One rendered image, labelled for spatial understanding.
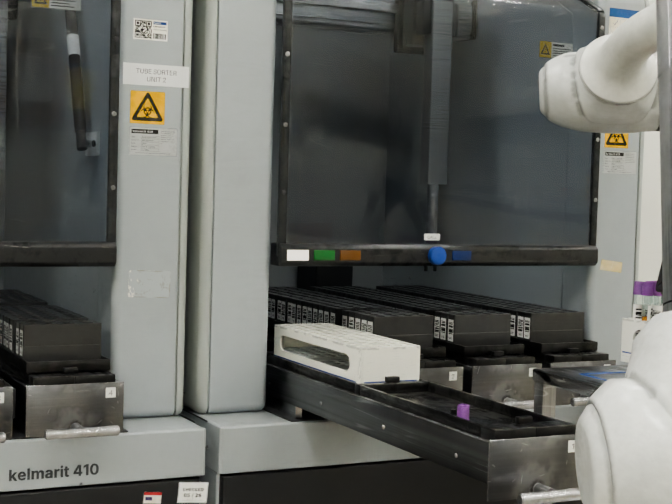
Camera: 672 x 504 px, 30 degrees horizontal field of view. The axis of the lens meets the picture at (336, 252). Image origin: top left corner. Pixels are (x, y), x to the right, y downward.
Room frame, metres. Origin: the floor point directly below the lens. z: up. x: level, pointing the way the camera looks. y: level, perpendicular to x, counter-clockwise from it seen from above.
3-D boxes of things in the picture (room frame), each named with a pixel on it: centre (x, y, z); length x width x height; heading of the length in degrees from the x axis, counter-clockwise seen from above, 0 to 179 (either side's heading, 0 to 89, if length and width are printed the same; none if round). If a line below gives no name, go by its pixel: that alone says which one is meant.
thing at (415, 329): (2.02, -0.11, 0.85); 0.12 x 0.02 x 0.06; 117
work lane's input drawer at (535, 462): (1.71, -0.10, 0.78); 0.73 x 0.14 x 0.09; 27
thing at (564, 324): (2.16, -0.38, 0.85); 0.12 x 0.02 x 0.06; 116
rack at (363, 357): (1.87, -0.01, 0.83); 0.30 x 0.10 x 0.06; 27
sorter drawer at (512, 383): (2.30, -0.14, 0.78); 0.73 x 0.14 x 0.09; 27
